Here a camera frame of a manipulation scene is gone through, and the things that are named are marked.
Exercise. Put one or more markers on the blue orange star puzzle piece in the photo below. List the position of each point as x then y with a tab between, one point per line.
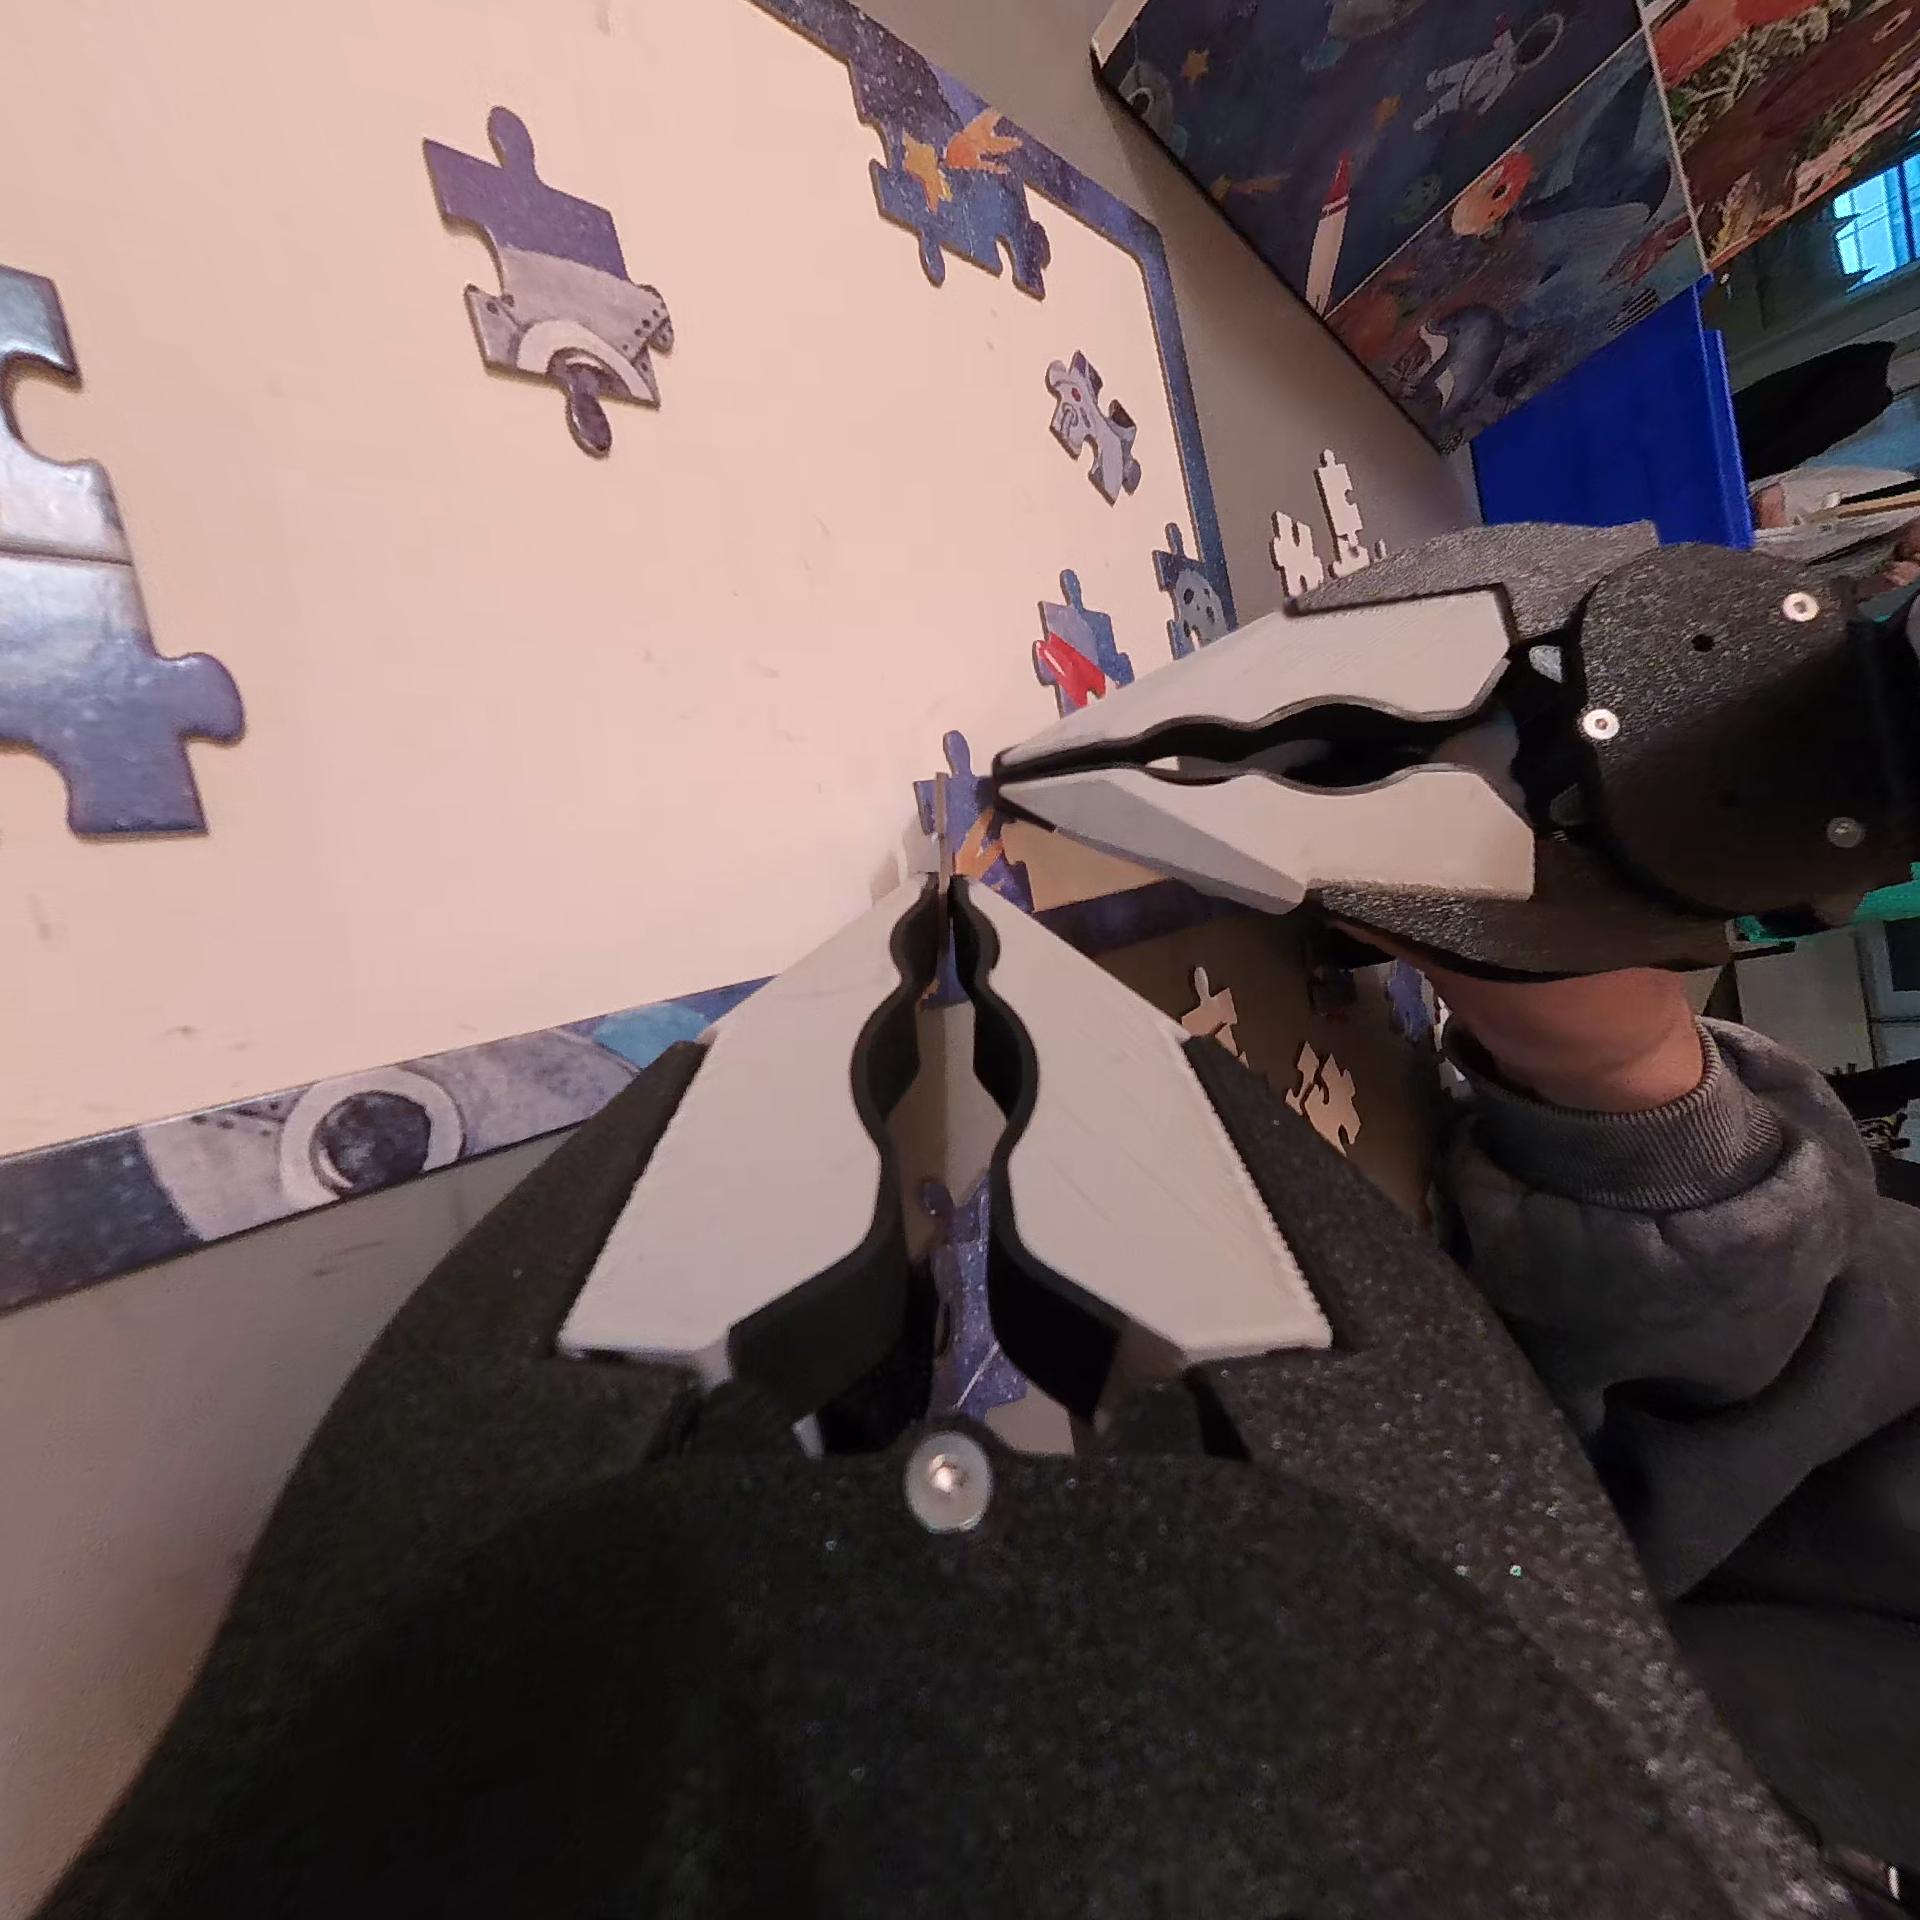
955	797

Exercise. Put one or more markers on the person's right forearm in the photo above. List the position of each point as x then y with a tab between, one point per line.
1694	1319

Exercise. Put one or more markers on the alien face puzzle piece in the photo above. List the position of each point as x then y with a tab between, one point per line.
1194	592

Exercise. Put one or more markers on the grey desk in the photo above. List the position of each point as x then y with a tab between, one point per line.
225	1424

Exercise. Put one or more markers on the large window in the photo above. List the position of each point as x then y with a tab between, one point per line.
1883	218

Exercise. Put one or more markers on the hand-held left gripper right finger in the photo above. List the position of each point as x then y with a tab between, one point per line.
1172	1200

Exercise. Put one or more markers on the blue plastic bin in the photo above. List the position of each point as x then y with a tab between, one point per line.
1605	436

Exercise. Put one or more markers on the small grey robot puzzle piece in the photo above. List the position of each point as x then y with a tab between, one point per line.
1095	429

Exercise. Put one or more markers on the orange comet puzzle piece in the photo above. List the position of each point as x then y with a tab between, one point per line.
962	196

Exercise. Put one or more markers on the illustrated puzzle box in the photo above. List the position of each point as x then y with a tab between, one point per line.
1426	181

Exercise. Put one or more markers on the red white rocket puzzle piece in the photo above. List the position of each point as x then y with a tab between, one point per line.
1073	661

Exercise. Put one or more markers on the purple grey banded puzzle piece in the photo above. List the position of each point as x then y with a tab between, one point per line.
556	284

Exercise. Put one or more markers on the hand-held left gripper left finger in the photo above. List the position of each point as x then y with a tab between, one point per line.
734	1200

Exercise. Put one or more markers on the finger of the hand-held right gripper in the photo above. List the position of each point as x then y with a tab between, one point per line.
1349	661
1349	840

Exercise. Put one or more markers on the blue space puzzle tray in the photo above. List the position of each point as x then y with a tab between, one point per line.
451	750

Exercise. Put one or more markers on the person's right hand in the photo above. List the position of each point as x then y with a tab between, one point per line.
1577	1037

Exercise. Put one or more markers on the pile of puzzle pieces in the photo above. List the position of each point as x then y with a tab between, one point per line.
1293	559

